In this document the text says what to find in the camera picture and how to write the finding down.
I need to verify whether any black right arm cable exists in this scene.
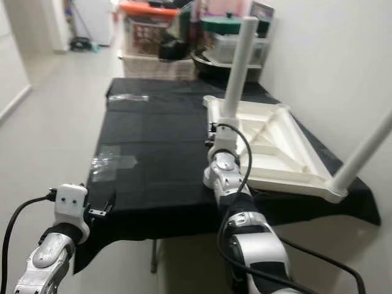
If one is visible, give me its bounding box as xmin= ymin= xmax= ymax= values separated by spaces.
xmin=211 ymin=122 xmax=368 ymax=294

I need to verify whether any clear tape strip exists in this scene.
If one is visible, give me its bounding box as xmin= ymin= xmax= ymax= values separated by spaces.
xmin=108 ymin=93 xmax=149 ymax=104

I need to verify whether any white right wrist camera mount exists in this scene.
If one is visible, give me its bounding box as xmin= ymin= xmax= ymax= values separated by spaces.
xmin=211 ymin=122 xmax=239 ymax=161

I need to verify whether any black wok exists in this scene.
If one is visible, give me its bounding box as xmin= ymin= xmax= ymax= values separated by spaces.
xmin=190 ymin=50 xmax=264 ymax=80

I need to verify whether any black table cloth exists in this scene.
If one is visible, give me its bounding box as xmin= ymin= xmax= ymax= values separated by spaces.
xmin=73 ymin=77 xmax=382 ymax=273

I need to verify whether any storage box with orange lid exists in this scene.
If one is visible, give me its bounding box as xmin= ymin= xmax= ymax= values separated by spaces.
xmin=119 ymin=0 xmax=178 ymax=57

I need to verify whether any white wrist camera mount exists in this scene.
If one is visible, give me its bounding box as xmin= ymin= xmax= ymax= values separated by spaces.
xmin=211 ymin=122 xmax=239 ymax=161
xmin=54 ymin=184 xmax=89 ymax=243

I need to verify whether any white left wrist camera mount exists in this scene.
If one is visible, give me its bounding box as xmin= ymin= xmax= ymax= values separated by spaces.
xmin=54 ymin=184 xmax=89 ymax=243

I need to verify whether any clear plastic container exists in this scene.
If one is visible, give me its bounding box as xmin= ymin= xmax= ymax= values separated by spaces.
xmin=211 ymin=34 xmax=270 ymax=65

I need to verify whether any pink plastic container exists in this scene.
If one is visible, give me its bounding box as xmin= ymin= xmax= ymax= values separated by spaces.
xmin=205 ymin=0 xmax=243 ymax=16

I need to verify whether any green pot lid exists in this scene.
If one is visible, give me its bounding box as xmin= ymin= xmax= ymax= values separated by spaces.
xmin=201 ymin=13 xmax=270 ymax=34

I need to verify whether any mop with dark head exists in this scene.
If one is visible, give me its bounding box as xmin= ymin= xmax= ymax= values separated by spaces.
xmin=67 ymin=0 xmax=99 ymax=53

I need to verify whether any white cabinet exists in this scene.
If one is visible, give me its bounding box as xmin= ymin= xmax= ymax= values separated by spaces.
xmin=73 ymin=0 xmax=114 ymax=45

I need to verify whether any patterned cloth covered bench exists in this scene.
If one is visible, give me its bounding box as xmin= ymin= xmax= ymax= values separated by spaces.
xmin=119 ymin=55 xmax=197 ymax=81

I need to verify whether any white plastic table top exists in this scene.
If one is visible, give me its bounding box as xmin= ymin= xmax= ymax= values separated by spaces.
xmin=203 ymin=95 xmax=350 ymax=204

